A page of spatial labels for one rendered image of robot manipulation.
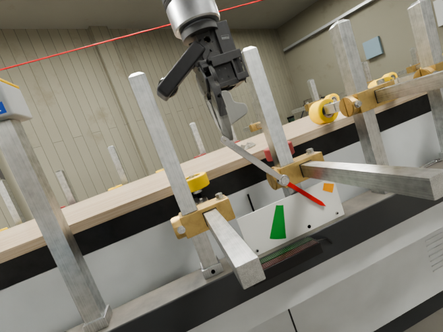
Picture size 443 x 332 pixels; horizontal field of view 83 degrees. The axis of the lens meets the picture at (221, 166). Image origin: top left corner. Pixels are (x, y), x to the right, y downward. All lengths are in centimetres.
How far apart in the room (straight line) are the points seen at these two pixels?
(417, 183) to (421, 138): 81
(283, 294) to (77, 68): 458
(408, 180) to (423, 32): 58
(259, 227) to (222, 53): 37
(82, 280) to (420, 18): 102
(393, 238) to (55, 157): 418
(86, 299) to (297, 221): 48
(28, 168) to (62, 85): 415
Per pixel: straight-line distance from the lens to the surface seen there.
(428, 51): 91
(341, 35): 73
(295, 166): 61
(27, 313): 95
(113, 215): 76
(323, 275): 75
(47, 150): 442
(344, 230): 69
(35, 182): 59
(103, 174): 448
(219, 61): 48
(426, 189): 40
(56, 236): 60
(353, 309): 116
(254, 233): 60
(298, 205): 62
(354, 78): 73
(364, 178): 46
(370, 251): 82
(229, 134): 48
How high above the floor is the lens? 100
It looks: 7 degrees down
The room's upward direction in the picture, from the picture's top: 20 degrees counter-clockwise
